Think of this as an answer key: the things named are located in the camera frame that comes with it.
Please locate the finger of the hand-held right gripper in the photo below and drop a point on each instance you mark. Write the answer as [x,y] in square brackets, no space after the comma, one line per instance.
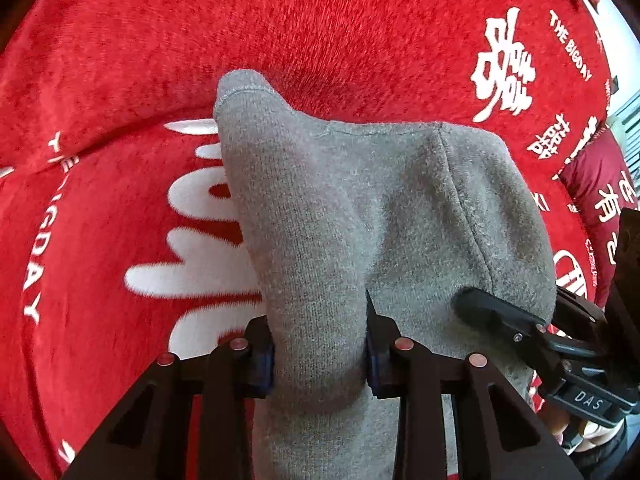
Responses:
[500,312]
[580,320]

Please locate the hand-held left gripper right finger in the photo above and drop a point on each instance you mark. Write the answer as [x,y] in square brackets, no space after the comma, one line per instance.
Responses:
[373,367]

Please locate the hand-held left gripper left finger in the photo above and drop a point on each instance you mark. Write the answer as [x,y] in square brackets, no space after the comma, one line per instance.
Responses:
[266,367]

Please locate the grey knit sweater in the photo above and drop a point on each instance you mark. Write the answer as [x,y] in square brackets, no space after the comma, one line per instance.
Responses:
[375,210]

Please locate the person's right hand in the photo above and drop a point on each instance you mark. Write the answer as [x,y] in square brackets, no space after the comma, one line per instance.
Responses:
[590,435]

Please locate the dark red printed pillow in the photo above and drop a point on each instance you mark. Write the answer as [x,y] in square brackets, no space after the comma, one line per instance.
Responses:
[597,195]

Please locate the red printed blanket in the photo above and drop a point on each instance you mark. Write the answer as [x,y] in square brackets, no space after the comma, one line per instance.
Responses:
[125,85]

